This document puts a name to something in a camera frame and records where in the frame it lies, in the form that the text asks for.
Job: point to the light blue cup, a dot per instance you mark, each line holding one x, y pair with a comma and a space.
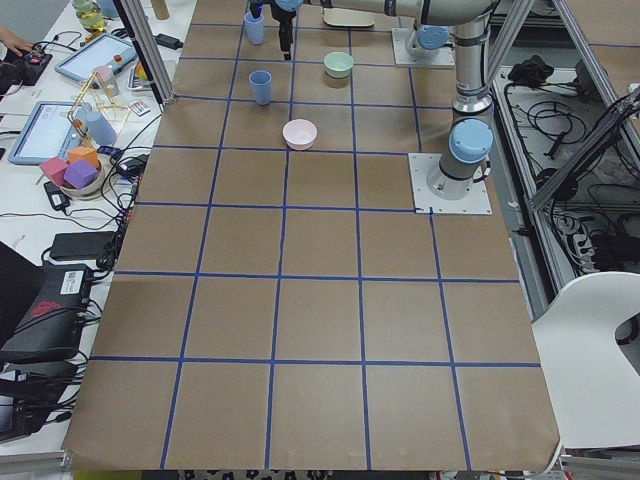
261, 86
254, 28

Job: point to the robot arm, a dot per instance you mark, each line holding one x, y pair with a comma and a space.
428, 36
471, 30

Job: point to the mint green bowl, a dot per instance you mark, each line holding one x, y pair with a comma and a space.
338, 65

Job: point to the pink bowl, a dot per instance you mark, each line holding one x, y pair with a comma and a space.
299, 134

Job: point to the cardboard tube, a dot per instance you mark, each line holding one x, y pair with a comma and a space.
160, 9

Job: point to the teach pendant tablet far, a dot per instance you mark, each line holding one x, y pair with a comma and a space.
104, 50

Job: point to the teach pendant tablet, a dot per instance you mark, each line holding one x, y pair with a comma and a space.
47, 133
104, 50

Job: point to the remote control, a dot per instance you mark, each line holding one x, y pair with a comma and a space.
139, 108

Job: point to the pink cup on desk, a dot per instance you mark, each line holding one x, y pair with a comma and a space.
104, 79

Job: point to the blue bottle on desk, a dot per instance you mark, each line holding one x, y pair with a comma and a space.
100, 129

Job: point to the teach pendant tablet near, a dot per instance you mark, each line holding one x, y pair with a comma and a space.
47, 133

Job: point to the bowl of foam cubes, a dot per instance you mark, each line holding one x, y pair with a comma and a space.
79, 176

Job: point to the black power adapter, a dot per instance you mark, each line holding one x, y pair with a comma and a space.
58, 200

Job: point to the black computer box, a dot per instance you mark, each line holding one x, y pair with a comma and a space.
41, 313

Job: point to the white chair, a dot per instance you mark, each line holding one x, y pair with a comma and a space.
593, 387

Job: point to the aluminium frame post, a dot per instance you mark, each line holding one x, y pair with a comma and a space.
135, 22

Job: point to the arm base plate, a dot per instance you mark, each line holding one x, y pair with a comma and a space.
435, 193
408, 53

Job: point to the gold wire rack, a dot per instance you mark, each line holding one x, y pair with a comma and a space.
90, 98

